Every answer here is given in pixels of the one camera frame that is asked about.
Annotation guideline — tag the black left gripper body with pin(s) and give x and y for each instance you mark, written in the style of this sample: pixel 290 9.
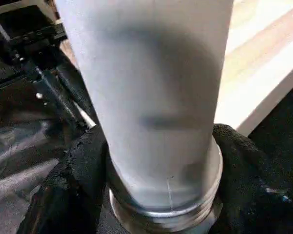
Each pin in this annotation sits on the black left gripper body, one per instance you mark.
pixel 24 34

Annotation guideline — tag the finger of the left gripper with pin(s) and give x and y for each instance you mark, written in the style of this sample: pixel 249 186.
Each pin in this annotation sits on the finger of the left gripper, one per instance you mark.
pixel 63 92

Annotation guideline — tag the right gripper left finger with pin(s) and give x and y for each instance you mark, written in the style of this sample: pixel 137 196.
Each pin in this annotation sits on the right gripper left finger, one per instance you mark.
pixel 68 190

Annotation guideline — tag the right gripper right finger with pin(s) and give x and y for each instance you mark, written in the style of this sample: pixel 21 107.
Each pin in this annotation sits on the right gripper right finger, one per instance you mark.
pixel 259 190

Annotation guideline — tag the white plastic table leg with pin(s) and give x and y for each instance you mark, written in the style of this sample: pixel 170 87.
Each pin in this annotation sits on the white plastic table leg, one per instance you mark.
pixel 151 97

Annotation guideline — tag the white plastic table top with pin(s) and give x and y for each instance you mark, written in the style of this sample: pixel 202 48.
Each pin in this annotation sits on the white plastic table top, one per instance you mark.
pixel 263 63

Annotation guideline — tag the black plastic mat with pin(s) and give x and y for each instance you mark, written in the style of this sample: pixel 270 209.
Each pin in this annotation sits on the black plastic mat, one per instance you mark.
pixel 19 146

